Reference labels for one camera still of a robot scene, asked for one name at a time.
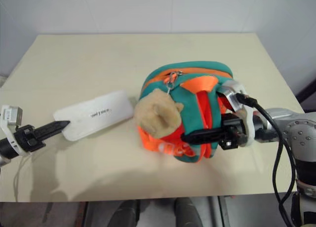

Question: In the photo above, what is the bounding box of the thin white left arm cable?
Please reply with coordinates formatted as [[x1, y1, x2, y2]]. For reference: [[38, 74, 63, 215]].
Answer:
[[13, 152, 34, 202]]

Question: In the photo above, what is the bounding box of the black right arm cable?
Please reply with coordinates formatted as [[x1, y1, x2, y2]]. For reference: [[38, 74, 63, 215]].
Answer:
[[236, 92, 301, 227]]

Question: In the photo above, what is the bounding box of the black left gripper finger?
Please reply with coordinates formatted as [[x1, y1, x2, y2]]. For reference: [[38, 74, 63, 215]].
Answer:
[[40, 129, 63, 142], [36, 120, 72, 137]]

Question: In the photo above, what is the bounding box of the tan plush bear keychain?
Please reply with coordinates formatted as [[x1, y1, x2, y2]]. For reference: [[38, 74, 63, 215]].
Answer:
[[134, 88, 185, 139]]

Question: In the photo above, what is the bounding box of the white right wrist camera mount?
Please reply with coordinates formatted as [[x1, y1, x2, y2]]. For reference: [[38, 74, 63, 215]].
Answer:
[[216, 80, 258, 148]]

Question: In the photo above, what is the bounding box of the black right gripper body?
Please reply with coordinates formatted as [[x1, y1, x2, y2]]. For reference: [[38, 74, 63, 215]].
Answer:
[[220, 113, 248, 151]]

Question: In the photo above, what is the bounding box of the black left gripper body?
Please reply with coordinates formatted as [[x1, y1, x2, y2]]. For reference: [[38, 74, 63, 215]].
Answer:
[[13, 124, 47, 154]]

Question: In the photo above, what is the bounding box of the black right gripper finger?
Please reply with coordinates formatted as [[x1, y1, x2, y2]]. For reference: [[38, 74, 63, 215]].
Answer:
[[181, 127, 225, 146]]

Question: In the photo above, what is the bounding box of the silver metal zipper keyring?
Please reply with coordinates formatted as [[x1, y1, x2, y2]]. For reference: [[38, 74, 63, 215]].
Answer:
[[163, 70, 184, 95]]

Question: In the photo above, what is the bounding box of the orange and teal backpack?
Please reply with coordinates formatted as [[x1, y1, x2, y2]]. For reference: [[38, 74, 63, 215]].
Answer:
[[136, 61, 234, 165]]

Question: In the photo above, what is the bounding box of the dark rounded shape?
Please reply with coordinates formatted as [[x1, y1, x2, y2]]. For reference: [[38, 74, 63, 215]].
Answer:
[[114, 199, 141, 227]]

